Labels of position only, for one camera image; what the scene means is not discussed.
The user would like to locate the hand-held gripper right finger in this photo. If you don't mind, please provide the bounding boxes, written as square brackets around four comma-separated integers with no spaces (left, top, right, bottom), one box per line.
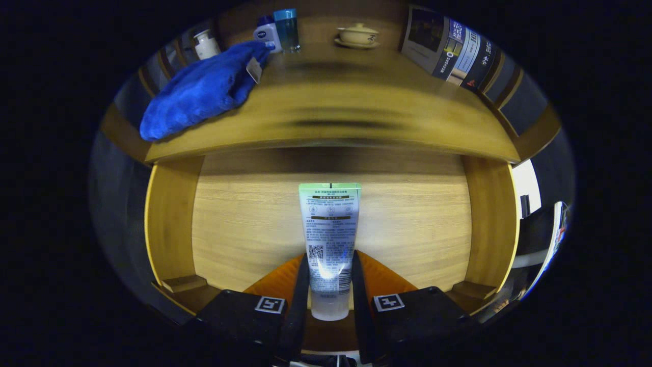
[351,250,470,365]

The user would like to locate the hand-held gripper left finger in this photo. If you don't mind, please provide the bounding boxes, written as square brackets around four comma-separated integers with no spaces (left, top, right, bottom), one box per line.
[196,253,310,365]

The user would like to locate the green and white cream tube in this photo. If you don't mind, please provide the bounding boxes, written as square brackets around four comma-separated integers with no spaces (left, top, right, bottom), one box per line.
[298,182,362,322]

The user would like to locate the wooden drawer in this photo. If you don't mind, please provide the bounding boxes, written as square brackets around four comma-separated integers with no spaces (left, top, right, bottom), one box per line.
[145,148,521,352]

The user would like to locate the wooden countertop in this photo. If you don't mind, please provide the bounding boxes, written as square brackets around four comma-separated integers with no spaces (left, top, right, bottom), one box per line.
[144,15,521,165]

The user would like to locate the wooden cabinet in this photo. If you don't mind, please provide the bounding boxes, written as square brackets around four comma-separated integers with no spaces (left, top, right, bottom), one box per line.
[99,0,562,357]

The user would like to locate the blue towel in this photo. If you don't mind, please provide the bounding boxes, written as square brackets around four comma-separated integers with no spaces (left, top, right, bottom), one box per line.
[139,40,276,142]

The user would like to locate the beige saucer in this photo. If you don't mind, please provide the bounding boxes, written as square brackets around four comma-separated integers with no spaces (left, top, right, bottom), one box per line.
[334,37,381,50]

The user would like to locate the book with black spine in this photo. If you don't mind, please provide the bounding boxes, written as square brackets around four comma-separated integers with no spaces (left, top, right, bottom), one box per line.
[461,38,499,93]

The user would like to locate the beige lidded tea cup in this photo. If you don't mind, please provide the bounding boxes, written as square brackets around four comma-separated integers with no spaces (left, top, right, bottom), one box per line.
[338,22,380,45]

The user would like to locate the white bottle with blue cap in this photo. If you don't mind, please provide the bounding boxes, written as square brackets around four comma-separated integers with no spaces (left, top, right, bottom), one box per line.
[253,15,282,54]

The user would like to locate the teal transparent bottle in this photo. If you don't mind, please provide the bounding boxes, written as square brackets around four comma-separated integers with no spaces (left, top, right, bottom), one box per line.
[273,9,301,53]

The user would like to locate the book with pale spine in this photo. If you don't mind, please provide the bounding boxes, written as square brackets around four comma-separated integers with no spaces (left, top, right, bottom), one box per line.
[448,28,483,86]

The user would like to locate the white pump bottle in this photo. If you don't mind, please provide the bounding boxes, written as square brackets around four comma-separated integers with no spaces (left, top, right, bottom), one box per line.
[193,29,221,60]

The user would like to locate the book with dark photo cover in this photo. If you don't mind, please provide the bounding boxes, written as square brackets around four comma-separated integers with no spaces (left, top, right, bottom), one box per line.
[401,5,467,81]

